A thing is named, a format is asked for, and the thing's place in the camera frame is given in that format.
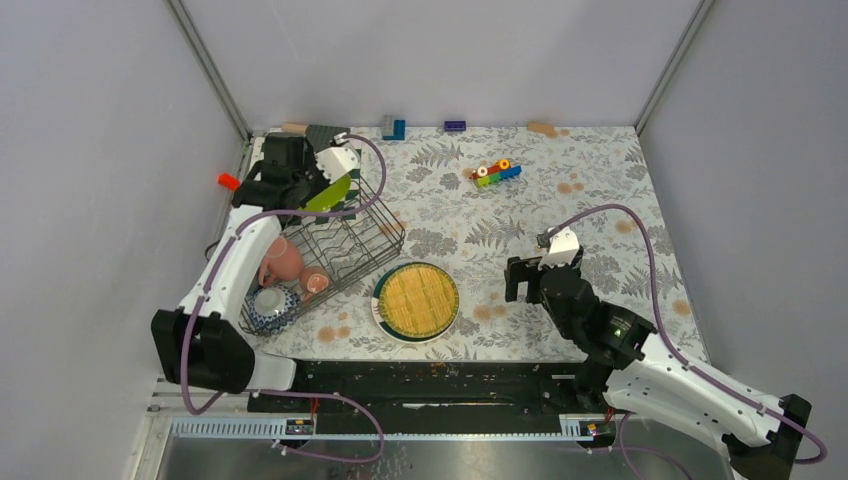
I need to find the lime green plastic plate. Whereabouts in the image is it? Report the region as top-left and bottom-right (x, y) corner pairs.
(302, 175), (352, 213)

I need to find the green woven rim plate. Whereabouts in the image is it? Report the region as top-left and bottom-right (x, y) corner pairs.
(378, 262), (460, 338)

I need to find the pink dotted mug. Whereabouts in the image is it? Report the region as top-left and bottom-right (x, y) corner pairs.
(299, 266), (332, 304)

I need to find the white plate teal rim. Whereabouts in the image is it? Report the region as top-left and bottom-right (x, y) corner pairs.
(370, 262), (461, 345)

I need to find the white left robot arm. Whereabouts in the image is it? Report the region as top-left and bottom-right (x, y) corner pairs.
(151, 132), (360, 411)

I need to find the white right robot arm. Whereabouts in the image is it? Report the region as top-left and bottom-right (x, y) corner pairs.
(504, 257), (811, 479)

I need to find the wooden block left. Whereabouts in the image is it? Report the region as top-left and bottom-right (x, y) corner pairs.
(280, 122), (308, 136)

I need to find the wooden block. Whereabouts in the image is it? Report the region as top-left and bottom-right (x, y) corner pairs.
(280, 122), (308, 136)
(526, 121), (559, 138)

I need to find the grey studded baseplate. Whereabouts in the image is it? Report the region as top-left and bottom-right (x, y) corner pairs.
(305, 124), (351, 153)

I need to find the red small block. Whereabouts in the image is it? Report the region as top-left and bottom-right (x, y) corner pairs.
(217, 173), (241, 192)

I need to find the green white checkered board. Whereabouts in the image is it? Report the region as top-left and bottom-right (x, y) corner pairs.
(247, 132), (361, 213)

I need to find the colourful toy brick car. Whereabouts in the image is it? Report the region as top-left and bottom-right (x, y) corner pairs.
(469, 158), (522, 188)

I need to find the grey and blue brick stack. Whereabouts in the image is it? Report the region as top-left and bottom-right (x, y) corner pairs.
(381, 115), (406, 141)

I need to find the blue white patterned bowl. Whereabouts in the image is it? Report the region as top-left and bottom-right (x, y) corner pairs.
(246, 285), (301, 334)

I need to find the wooden block right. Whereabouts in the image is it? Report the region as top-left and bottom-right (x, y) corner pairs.
(526, 121), (559, 138)

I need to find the purple toy brick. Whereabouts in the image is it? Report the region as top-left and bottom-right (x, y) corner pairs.
(443, 120), (467, 132)

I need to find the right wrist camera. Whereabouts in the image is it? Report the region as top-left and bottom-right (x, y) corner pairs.
(537, 227), (581, 270)

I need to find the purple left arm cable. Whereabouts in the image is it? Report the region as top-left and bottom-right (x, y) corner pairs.
(180, 132), (388, 465)

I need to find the black wire dish rack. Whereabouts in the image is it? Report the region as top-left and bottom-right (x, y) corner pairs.
(196, 179), (404, 336)

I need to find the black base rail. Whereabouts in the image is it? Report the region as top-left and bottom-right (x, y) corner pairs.
(247, 360), (609, 436)

